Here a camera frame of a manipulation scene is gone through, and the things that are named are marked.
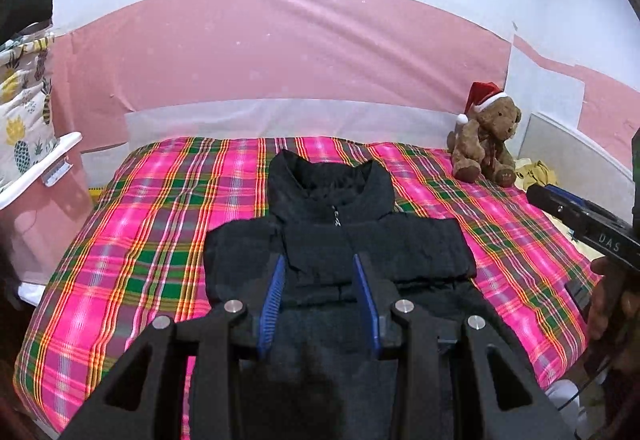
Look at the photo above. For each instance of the brown teddy bear santa hat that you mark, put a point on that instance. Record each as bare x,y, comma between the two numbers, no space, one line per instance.
477,146

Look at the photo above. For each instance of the white bed guard rail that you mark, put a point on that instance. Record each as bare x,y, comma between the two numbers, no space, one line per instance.
363,122

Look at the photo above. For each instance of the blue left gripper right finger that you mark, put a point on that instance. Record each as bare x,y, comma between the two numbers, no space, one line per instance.
368,310

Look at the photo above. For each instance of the pink plaid bed sheet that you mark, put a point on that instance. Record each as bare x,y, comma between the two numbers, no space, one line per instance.
139,255

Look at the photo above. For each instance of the black headrest cushion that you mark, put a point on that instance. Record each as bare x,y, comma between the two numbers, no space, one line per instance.
16,15

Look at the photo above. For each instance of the yellow crumpled cloth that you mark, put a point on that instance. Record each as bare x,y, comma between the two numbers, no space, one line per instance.
530,172

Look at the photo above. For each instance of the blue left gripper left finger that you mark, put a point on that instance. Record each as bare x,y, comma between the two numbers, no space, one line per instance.
269,309

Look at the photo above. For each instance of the pineapple print fabric organizer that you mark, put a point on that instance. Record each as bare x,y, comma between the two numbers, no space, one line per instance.
30,148

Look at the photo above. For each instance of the person's right hand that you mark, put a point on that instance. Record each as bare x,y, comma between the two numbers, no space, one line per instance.
602,305

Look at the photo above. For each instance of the black puffer jacket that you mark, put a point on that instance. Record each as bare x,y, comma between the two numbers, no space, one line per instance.
318,381

